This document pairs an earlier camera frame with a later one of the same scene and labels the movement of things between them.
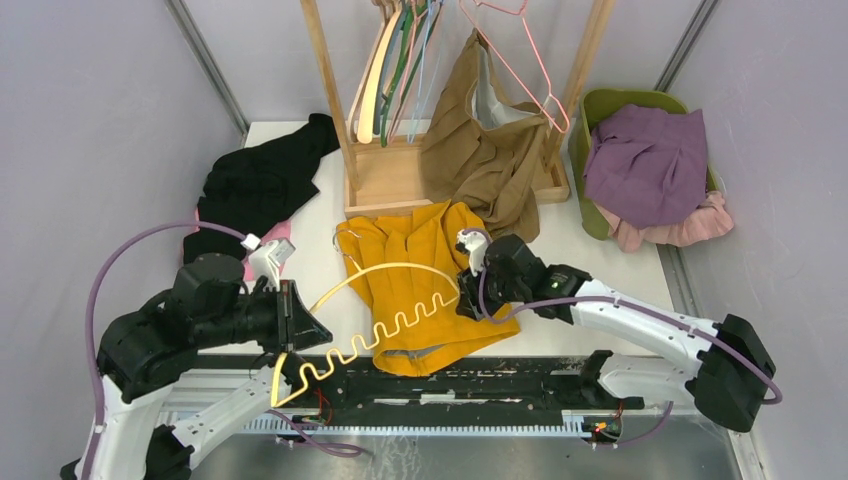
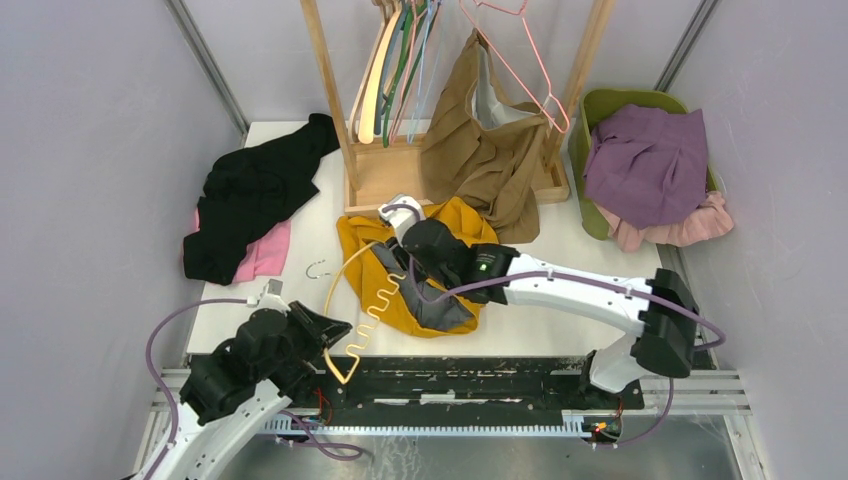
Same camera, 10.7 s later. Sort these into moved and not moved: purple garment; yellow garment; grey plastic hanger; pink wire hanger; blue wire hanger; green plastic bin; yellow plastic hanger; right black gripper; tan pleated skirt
Moved: yellow plastic hanger; yellow garment; right black gripper
Not moved: blue wire hanger; purple garment; pink wire hanger; green plastic bin; tan pleated skirt; grey plastic hanger
